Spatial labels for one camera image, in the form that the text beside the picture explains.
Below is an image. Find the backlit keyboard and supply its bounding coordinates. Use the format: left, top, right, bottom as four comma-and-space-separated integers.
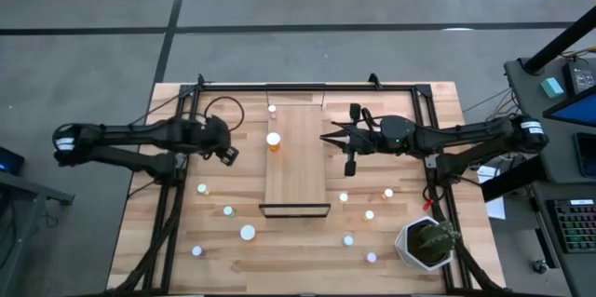
545, 197, 596, 255

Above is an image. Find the clear acrylic tray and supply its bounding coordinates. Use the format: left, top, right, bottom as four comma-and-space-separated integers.
258, 83, 332, 219

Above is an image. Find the gray metal cart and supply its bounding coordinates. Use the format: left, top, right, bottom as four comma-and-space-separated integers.
0, 169, 75, 297

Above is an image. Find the teal box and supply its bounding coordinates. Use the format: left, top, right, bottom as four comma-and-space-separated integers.
539, 76, 566, 100

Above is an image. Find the medium amber pill bottle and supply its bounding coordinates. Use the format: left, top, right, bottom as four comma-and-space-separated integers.
265, 131, 282, 153

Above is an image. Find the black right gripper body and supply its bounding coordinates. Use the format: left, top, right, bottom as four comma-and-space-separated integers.
344, 103, 383, 177

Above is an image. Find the black tablet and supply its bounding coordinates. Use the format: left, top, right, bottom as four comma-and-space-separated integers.
573, 131, 596, 180

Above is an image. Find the black device with blue light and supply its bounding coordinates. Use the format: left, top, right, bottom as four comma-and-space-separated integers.
0, 145, 26, 177

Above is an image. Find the black desk beam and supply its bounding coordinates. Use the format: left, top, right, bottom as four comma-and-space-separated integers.
479, 155, 549, 203

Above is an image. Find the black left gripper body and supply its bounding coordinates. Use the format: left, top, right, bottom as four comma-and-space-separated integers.
197, 115, 240, 167

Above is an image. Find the black diagonal post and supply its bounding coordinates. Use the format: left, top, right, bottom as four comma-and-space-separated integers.
523, 6, 596, 75

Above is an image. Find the black device box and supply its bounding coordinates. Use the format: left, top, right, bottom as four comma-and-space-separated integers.
562, 60, 596, 96

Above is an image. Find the cactus in white pot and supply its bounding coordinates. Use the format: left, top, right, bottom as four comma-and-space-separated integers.
394, 215, 462, 273

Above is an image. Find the black left wrist camera cable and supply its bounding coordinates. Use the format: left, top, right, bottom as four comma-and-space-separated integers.
203, 96, 246, 133

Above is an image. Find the gray side desk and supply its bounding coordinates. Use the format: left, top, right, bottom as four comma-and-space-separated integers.
504, 57, 596, 297

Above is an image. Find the monitor with blue screen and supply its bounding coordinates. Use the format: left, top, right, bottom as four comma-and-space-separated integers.
542, 85, 596, 128

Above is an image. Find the white paper sheet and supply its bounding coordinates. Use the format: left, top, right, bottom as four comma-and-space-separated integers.
476, 164, 507, 222

